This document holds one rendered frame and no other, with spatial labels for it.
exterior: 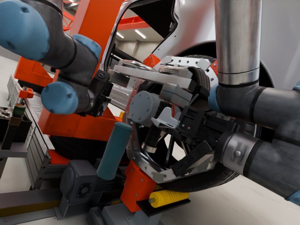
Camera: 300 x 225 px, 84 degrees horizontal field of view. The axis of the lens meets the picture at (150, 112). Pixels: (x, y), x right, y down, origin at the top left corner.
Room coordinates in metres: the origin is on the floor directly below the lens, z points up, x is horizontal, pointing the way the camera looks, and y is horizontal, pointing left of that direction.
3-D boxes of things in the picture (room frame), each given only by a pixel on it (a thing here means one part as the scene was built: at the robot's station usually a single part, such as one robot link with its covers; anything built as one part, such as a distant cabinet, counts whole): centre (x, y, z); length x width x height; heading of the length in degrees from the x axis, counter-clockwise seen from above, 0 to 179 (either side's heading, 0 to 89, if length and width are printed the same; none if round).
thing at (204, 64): (0.76, -0.08, 0.85); 0.54 x 0.07 x 0.54; 46
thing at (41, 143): (1.86, 1.35, 0.28); 2.47 x 0.09 x 0.22; 46
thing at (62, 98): (0.42, 0.21, 0.81); 0.11 x 0.08 x 0.09; 0
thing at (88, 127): (1.20, 0.24, 0.69); 0.52 x 0.17 x 0.35; 136
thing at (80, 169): (1.01, 0.14, 0.26); 0.42 x 0.18 x 0.35; 136
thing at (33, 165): (2.14, 1.08, 0.13); 2.47 x 0.85 x 0.27; 46
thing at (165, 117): (0.43, -0.04, 0.86); 0.09 x 0.03 x 0.06; 54
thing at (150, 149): (0.48, -0.03, 0.83); 0.04 x 0.04 x 0.16
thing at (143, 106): (0.71, -0.03, 0.85); 0.21 x 0.14 x 0.14; 136
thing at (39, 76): (2.55, 1.62, 0.69); 0.52 x 0.17 x 0.35; 136
